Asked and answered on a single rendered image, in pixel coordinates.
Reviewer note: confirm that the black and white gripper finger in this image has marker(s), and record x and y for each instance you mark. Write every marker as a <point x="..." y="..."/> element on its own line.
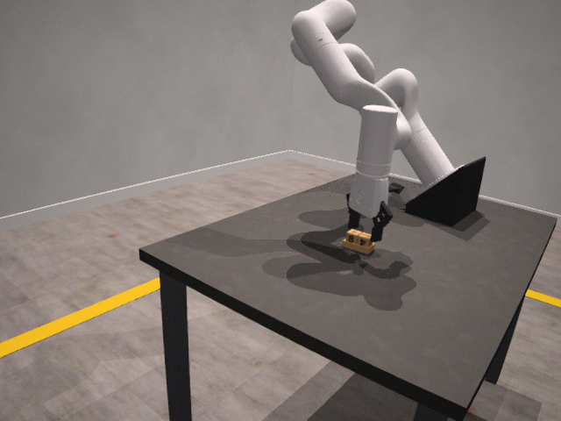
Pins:
<point x="354" y="216"/>
<point x="384" y="220"/>

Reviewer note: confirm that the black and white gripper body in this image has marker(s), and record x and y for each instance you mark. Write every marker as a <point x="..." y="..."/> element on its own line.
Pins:
<point x="367" y="192"/>

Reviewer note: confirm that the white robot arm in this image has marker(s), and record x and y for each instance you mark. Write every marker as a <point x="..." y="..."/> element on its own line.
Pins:
<point x="384" y="128"/>

